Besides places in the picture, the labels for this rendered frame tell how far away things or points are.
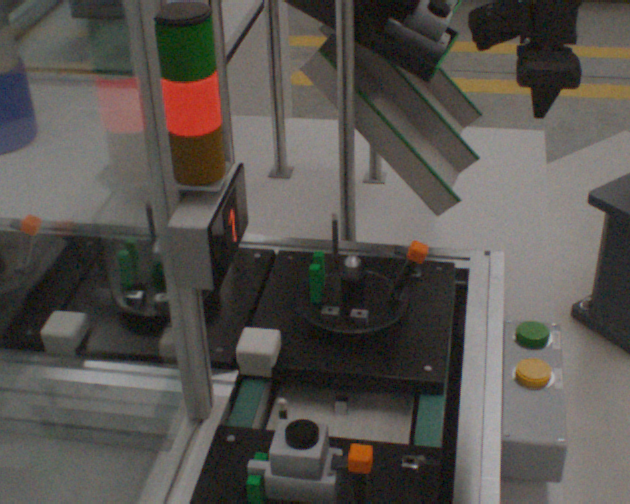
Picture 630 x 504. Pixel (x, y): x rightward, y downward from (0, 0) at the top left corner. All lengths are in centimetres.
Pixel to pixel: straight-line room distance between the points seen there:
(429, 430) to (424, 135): 52
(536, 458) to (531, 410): 5
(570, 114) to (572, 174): 226
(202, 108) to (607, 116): 325
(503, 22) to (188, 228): 39
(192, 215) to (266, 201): 76
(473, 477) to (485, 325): 25
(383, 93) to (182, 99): 61
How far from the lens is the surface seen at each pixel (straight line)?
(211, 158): 84
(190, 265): 86
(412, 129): 139
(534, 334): 114
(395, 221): 154
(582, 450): 117
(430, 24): 124
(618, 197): 126
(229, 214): 88
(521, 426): 104
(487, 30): 99
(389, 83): 139
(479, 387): 109
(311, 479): 84
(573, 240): 153
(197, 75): 81
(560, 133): 381
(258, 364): 109
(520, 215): 158
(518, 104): 402
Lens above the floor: 168
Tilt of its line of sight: 34 degrees down
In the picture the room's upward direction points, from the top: 2 degrees counter-clockwise
